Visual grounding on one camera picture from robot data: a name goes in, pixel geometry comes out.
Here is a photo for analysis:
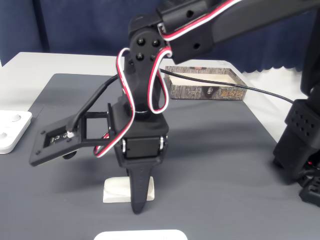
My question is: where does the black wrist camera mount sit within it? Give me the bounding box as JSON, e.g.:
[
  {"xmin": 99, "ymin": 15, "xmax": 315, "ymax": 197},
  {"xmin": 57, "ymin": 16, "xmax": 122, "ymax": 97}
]
[{"xmin": 28, "ymin": 102, "xmax": 118, "ymax": 167}]

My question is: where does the black camera cable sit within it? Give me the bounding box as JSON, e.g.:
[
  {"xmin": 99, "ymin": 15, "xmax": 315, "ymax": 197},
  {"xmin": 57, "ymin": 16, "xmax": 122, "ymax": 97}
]
[{"xmin": 66, "ymin": 68, "xmax": 297, "ymax": 138}]

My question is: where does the red white black servo cable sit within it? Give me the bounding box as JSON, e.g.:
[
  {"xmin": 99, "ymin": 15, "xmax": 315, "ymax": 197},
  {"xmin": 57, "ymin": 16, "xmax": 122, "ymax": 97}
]
[
  {"xmin": 149, "ymin": 0, "xmax": 237, "ymax": 115},
  {"xmin": 92, "ymin": 47, "xmax": 141, "ymax": 159}
]

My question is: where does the stone-patterned cardboard box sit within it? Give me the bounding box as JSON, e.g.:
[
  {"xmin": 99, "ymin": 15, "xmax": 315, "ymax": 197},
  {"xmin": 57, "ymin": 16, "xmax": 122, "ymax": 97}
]
[{"xmin": 164, "ymin": 65, "xmax": 249, "ymax": 101}]

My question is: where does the grey table mat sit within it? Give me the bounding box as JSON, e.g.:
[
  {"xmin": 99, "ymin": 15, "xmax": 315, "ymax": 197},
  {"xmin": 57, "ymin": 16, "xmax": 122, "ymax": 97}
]
[{"xmin": 0, "ymin": 73, "xmax": 320, "ymax": 240}]

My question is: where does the white block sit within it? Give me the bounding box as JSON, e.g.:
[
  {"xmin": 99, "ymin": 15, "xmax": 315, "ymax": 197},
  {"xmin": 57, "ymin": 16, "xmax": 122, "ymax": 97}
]
[{"xmin": 102, "ymin": 176, "xmax": 156, "ymax": 205}]

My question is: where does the dark blue curtain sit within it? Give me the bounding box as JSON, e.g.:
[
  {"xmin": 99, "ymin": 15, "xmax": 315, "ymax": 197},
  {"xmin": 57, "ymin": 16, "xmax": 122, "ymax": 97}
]
[{"xmin": 0, "ymin": 0, "xmax": 320, "ymax": 75}]

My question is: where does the white tray with round dimples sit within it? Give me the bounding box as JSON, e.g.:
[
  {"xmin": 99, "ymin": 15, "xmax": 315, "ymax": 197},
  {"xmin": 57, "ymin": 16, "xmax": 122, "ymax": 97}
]
[
  {"xmin": 93, "ymin": 229, "xmax": 188, "ymax": 240},
  {"xmin": 0, "ymin": 109, "xmax": 33, "ymax": 155}
]

